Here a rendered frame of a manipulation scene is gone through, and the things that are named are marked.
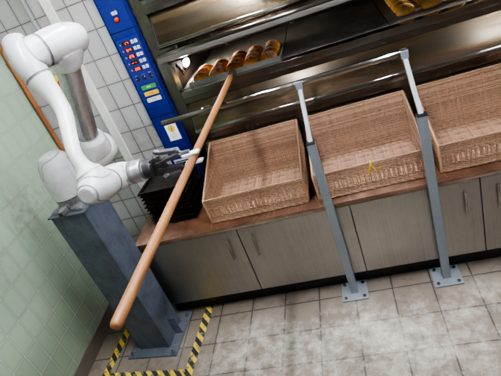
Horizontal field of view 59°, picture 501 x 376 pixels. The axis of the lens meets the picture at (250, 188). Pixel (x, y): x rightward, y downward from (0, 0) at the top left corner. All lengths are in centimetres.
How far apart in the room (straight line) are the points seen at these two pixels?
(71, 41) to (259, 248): 135
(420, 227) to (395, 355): 63
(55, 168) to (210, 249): 90
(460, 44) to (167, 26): 152
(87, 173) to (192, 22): 115
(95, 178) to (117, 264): 82
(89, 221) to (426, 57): 188
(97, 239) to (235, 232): 70
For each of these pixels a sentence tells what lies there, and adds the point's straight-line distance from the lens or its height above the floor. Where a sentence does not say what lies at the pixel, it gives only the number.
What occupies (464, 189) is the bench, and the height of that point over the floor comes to 50.
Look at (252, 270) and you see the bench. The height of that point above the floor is 25.
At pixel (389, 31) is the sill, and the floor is 117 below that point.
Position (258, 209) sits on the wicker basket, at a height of 59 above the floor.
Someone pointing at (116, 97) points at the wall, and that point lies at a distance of 277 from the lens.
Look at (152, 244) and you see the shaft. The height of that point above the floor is 120.
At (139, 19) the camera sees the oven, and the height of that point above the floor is 162.
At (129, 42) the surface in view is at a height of 154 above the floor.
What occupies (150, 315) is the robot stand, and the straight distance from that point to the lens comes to 258.
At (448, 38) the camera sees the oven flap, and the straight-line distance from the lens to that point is 258.
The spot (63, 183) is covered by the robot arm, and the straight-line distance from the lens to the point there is 223.
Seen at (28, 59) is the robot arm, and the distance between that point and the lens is 188.
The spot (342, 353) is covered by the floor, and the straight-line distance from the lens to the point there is 234.
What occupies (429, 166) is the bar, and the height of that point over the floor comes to 70.
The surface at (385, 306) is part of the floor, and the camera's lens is 248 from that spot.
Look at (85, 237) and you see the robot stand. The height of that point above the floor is 85.
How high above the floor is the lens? 183
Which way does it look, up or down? 29 degrees down
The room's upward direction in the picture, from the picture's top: 22 degrees counter-clockwise
